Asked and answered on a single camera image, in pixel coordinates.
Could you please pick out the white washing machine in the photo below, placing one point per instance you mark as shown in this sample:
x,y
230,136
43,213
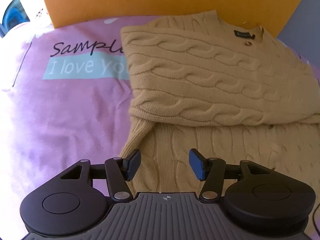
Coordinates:
x,y
13,15

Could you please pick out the beige cable-knit sweater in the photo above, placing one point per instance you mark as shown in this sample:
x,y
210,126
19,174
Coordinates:
x,y
230,93

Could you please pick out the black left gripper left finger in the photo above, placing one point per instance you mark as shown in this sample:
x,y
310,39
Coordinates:
x,y
119,171

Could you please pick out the pink printed bed sheet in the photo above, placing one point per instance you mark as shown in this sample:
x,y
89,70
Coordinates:
x,y
65,96

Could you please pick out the grey headboard panel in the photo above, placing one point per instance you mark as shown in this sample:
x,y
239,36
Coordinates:
x,y
302,30

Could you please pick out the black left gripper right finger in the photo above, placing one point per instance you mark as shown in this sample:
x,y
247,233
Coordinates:
x,y
211,171

